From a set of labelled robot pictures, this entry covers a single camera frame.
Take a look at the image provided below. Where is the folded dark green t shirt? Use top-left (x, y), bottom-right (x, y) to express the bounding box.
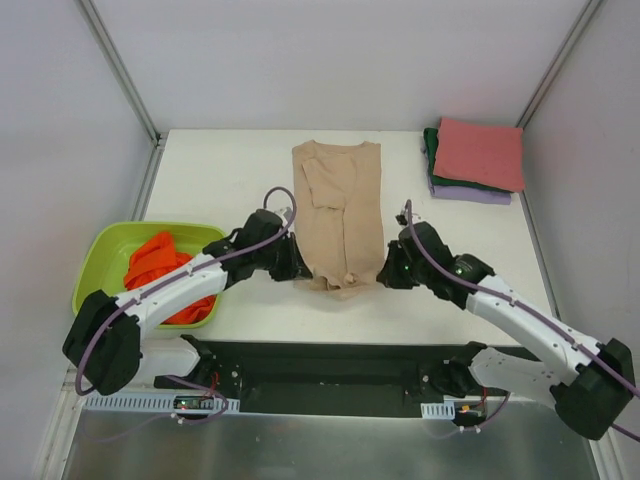
top-left (423, 128), bottom-right (509, 194)

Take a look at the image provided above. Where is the orange t shirt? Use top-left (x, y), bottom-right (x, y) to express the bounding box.
top-left (123, 231), bottom-right (217, 327)

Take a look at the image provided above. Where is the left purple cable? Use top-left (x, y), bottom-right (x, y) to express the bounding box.
top-left (74, 187), bottom-right (300, 426)

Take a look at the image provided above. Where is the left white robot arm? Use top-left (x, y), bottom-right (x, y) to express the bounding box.
top-left (62, 208), bottom-right (311, 396)

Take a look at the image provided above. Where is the beige t shirt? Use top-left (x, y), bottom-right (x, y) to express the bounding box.
top-left (292, 140), bottom-right (385, 300)

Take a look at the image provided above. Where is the left aluminium frame post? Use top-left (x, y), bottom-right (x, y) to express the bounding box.
top-left (76, 0), bottom-right (167, 147)

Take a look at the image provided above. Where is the white cable duct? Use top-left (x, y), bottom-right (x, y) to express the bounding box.
top-left (420, 401), bottom-right (456, 421)
top-left (84, 393), bottom-right (240, 415)

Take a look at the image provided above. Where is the folded lavender t shirt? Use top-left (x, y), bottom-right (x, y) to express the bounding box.
top-left (430, 185), bottom-right (512, 205)

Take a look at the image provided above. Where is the purple cable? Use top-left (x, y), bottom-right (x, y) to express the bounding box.
top-left (404, 199), bottom-right (640, 442)
top-left (74, 187), bottom-right (300, 426)

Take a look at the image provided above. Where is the left white cable duct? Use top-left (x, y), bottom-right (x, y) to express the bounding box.
top-left (84, 393), bottom-right (240, 415)

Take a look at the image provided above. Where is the aluminium frame post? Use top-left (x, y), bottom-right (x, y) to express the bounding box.
top-left (76, 0), bottom-right (167, 147)
top-left (515, 0), bottom-right (606, 130)

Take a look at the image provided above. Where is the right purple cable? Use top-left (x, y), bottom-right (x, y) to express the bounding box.
top-left (404, 199), bottom-right (640, 442)

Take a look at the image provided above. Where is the folded red t shirt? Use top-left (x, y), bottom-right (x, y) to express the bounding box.
top-left (434, 117), bottom-right (525, 193)

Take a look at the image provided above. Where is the right aluminium frame post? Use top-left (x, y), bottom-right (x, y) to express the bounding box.
top-left (515, 0), bottom-right (606, 130)

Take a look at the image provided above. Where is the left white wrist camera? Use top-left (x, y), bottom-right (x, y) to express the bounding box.
top-left (276, 207), bottom-right (294, 223)

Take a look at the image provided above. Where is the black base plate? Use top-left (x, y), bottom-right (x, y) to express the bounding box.
top-left (185, 341), bottom-right (482, 418)

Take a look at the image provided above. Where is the right white cable duct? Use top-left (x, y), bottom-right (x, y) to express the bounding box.
top-left (420, 401), bottom-right (456, 421)

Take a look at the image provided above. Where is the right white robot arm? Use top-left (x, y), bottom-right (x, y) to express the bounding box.
top-left (377, 215), bottom-right (639, 440)

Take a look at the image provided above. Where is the green plastic basin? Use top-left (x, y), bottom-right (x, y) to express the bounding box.
top-left (72, 222), bottom-right (226, 313)

